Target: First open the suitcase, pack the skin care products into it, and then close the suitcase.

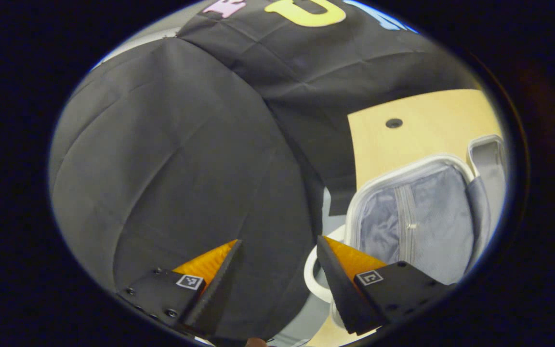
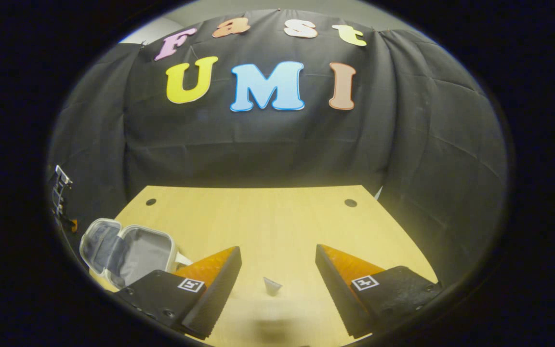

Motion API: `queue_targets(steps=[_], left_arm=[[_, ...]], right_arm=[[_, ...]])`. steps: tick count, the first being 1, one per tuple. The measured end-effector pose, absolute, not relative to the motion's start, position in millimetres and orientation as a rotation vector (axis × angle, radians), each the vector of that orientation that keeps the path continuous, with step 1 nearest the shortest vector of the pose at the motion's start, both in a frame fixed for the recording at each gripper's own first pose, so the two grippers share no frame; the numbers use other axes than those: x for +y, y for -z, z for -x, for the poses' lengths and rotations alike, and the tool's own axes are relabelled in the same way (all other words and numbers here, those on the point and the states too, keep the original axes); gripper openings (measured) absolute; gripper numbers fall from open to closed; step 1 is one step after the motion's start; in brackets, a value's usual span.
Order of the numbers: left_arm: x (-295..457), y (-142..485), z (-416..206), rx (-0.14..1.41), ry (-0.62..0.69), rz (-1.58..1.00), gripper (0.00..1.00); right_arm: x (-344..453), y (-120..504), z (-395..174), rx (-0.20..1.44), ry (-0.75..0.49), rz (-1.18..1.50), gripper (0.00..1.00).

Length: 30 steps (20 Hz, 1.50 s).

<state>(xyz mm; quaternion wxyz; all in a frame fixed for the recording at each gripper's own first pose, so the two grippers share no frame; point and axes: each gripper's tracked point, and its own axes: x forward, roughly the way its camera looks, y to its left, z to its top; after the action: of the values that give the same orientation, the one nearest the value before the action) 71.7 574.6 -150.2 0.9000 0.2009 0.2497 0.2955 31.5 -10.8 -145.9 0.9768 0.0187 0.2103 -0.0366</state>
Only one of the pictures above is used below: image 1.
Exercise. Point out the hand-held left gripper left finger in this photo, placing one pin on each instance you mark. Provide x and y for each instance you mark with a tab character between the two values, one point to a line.
217	299

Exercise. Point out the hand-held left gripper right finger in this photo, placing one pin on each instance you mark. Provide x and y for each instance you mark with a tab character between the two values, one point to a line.
342	294

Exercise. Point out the white suitcase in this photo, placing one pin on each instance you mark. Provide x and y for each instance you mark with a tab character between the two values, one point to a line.
427	217

